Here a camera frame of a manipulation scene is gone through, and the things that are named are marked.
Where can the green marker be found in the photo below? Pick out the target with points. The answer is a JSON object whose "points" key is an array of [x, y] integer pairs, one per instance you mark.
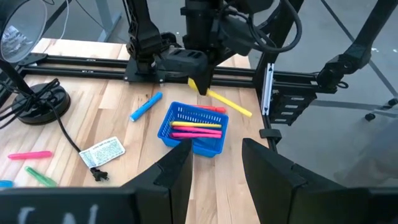
{"points": [[40, 177]]}

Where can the red marker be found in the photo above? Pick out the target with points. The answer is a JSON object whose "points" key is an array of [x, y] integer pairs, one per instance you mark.
{"points": [[214, 109]]}

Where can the yellow marker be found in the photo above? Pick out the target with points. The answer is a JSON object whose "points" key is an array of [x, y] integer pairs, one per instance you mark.
{"points": [[196, 124], [230, 104]]}

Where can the black aluminium rig frame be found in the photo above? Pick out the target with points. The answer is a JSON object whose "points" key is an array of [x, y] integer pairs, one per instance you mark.
{"points": [[93, 63]]}

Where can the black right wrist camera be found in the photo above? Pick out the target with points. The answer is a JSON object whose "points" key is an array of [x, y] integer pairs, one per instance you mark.
{"points": [[236, 34]]}

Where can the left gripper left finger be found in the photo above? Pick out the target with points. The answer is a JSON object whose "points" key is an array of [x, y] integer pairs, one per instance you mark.
{"points": [[93, 208]]}

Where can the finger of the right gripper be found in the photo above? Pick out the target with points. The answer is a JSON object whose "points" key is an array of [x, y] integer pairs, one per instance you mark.
{"points": [[203, 81]]}

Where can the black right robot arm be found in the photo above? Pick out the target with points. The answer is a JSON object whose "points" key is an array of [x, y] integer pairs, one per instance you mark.
{"points": [[144, 37]]}

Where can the grey desk leg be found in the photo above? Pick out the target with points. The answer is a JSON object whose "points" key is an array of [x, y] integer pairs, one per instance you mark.
{"points": [[107, 21]]}

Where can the thick pink marker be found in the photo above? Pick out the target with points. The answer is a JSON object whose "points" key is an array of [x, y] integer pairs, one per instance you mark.
{"points": [[31, 155]]}

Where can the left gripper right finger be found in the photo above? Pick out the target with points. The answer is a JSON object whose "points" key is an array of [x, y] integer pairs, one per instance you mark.
{"points": [[311, 205]]}

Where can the thick blue marker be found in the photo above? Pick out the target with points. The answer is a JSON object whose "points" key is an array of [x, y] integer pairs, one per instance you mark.
{"points": [[5, 184]]}

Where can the blue plastic basket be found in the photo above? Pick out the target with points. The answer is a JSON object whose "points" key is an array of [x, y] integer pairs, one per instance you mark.
{"points": [[192, 146]]}

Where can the black desk lamp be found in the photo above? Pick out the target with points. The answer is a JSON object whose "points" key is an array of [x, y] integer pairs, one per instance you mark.
{"points": [[40, 104]]}

